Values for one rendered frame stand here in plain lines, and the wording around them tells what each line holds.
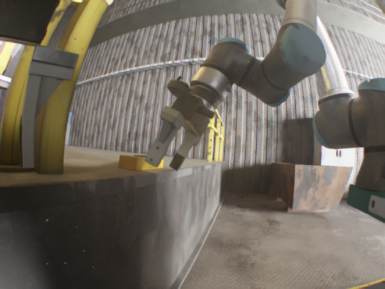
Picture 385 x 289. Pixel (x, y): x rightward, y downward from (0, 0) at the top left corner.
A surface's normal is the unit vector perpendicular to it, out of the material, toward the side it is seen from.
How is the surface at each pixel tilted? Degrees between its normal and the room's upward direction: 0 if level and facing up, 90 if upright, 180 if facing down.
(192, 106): 83
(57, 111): 90
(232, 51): 89
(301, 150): 90
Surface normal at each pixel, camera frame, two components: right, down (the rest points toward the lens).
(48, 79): 0.77, 0.43
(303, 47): 0.00, 0.03
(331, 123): -0.99, 0.04
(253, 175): -0.28, -0.09
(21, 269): 0.96, 0.06
